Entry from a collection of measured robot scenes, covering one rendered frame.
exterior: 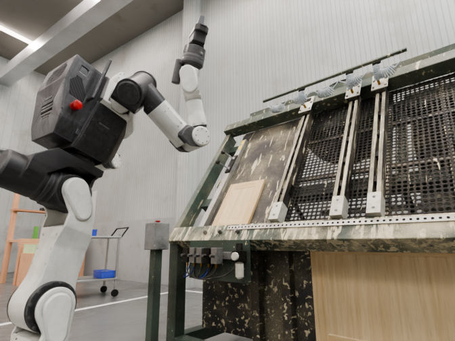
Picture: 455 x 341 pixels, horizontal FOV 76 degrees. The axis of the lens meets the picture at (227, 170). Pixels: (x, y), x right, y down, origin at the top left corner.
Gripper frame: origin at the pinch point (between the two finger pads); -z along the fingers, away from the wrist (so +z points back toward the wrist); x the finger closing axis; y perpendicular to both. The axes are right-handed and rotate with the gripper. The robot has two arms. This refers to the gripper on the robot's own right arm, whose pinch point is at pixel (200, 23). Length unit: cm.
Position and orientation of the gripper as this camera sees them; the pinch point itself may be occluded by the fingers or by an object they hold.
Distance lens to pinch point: 134.6
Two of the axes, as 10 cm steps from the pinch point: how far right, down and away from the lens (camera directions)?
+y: 9.1, 1.9, 3.7
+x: -3.8, -0.3, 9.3
